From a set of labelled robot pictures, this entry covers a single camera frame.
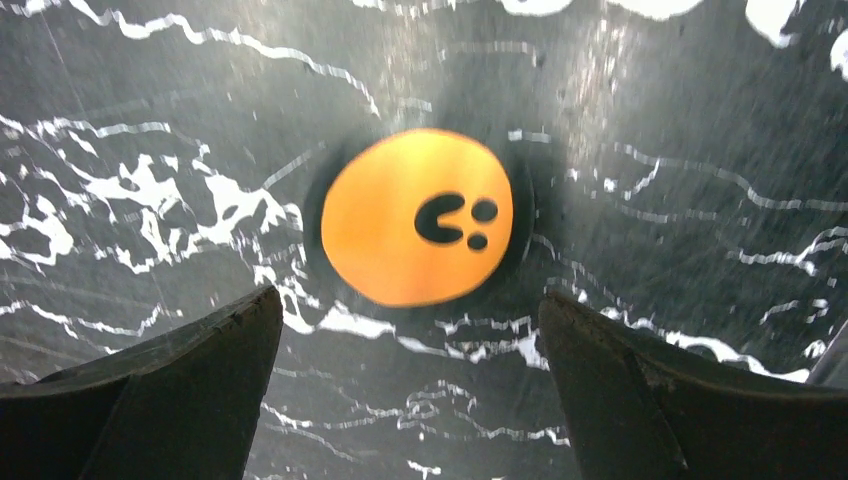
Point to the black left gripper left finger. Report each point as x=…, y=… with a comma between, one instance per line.
x=182, y=405

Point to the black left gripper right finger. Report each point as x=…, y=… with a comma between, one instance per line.
x=637, y=407

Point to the orange coaster with black logo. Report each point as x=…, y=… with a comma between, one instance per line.
x=418, y=218

